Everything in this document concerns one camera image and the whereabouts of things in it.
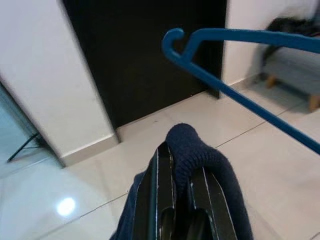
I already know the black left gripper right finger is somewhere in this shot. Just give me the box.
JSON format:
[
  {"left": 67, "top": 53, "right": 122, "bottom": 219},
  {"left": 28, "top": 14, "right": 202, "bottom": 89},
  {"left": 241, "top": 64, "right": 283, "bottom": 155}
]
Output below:
[{"left": 188, "top": 167, "right": 238, "bottom": 240}]

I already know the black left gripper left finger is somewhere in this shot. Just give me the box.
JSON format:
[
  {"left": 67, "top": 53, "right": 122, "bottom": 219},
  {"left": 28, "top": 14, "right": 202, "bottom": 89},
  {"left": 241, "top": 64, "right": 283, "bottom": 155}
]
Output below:
[{"left": 132, "top": 143, "right": 176, "bottom": 240}]

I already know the navy printed shirt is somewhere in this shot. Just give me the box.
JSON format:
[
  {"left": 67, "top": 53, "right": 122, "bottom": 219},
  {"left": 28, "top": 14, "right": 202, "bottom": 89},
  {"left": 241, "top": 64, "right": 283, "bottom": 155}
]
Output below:
[{"left": 109, "top": 122, "right": 254, "bottom": 240}]

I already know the blue plastic hanger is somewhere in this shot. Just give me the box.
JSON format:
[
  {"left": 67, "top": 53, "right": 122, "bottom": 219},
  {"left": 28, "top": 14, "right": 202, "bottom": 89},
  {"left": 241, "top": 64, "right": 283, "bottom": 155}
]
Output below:
[{"left": 161, "top": 27, "right": 320, "bottom": 157}]

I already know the black pillar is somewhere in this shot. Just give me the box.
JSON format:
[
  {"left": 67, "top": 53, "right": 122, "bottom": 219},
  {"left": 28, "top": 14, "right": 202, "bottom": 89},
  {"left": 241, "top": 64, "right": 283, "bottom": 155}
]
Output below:
[{"left": 62, "top": 0, "right": 228, "bottom": 143}]

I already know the black metal stand foot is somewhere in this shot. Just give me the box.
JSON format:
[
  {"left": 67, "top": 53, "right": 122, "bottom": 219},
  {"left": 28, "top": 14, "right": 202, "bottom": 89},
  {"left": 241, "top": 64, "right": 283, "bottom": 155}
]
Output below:
[{"left": 6, "top": 131, "right": 42, "bottom": 163}]

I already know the grey upholstered bench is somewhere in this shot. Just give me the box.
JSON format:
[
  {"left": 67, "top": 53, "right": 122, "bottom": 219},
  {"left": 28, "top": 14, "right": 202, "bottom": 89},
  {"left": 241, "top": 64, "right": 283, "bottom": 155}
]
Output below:
[{"left": 249, "top": 34, "right": 320, "bottom": 112}]

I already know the dark clothes heap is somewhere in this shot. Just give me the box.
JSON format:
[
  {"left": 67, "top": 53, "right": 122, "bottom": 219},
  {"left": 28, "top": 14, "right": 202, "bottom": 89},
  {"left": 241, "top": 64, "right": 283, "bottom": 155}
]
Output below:
[{"left": 266, "top": 16, "right": 320, "bottom": 38}]

